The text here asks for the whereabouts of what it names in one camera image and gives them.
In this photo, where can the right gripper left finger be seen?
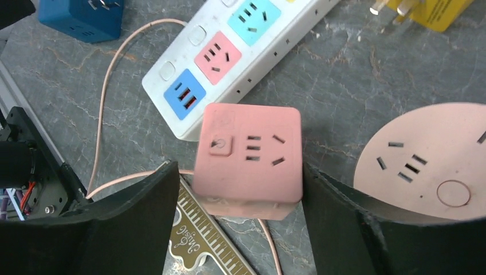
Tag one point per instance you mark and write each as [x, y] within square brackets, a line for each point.
[124, 233]

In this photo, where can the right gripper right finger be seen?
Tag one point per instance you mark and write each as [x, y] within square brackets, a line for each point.
[353, 233]

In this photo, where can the pink round socket tower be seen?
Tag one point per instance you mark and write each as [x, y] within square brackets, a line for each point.
[430, 160]

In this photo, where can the pink cube adapter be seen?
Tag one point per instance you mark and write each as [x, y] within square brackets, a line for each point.
[249, 161]

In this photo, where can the long white power strip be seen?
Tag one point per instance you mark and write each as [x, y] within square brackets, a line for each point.
[222, 53]

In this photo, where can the dark blue cube adapter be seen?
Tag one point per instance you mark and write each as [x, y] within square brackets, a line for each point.
[89, 21]

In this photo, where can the yellow cube adapter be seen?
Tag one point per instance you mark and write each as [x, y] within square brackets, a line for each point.
[436, 15]

